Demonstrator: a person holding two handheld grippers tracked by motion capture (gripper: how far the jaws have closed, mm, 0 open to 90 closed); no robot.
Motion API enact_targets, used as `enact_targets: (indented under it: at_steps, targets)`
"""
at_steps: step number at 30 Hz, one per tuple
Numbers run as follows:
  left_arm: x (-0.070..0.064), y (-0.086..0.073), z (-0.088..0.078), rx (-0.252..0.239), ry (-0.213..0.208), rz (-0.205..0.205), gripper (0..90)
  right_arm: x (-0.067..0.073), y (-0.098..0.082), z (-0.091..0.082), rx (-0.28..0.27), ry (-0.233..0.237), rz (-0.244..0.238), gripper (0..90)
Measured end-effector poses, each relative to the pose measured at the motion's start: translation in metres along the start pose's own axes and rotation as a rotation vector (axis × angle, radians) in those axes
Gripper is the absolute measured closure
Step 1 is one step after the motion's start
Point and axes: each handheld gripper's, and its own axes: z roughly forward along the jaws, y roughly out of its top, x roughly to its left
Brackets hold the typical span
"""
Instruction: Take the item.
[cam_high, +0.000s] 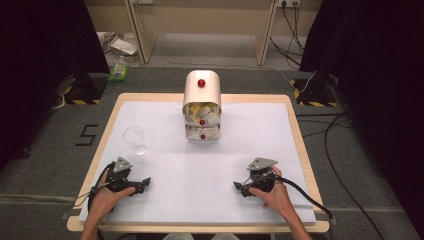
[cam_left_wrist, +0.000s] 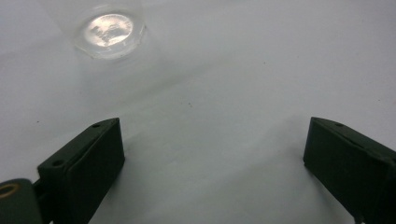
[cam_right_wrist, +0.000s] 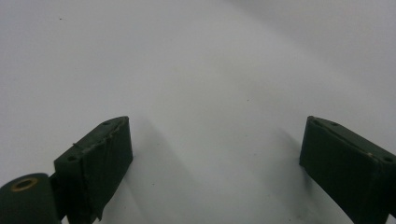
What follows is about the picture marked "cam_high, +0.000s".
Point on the white table mat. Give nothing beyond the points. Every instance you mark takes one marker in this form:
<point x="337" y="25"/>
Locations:
<point x="200" y="173"/>

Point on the white drawer cabinet, red knobs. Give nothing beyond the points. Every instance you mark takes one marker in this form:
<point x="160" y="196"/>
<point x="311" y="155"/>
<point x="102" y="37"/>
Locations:
<point x="202" y="93"/>

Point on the black stand base, yellow stripes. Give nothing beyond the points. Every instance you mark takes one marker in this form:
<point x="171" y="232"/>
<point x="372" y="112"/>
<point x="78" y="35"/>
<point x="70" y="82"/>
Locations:
<point x="313" y="93"/>
<point x="85" y="90"/>

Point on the light wooden table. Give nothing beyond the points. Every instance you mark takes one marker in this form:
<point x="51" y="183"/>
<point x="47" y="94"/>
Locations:
<point x="301" y="140"/>

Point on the person's left hand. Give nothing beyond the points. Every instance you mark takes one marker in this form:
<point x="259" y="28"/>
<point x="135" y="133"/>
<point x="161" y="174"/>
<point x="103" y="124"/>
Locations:
<point x="103" y="200"/>

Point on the black curtain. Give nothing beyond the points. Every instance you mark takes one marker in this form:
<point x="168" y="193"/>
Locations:
<point x="376" y="83"/>
<point x="40" y="66"/>

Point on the beige desk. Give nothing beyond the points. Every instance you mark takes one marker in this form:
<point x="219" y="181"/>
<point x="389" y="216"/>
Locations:
<point x="200" y="20"/>

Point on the clear glass cup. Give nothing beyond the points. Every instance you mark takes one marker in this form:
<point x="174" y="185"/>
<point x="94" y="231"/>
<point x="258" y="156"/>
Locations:
<point x="134" y="140"/>

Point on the person's right hand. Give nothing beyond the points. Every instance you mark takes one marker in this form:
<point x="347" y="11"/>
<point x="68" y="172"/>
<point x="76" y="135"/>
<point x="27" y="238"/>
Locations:
<point x="278" y="196"/>

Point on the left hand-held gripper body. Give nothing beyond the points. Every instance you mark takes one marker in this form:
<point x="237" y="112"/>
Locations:
<point x="120" y="176"/>

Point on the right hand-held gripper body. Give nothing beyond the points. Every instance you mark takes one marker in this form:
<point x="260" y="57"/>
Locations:
<point x="263" y="178"/>

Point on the white wall socket strip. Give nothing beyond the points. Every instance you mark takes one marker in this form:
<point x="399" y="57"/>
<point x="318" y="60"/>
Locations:
<point x="288" y="2"/>

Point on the person's legs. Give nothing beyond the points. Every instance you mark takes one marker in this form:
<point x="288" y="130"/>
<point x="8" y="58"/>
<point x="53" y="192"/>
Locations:
<point x="200" y="237"/>

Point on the green plastic packet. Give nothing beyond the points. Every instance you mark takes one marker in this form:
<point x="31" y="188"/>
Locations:
<point x="118" y="71"/>

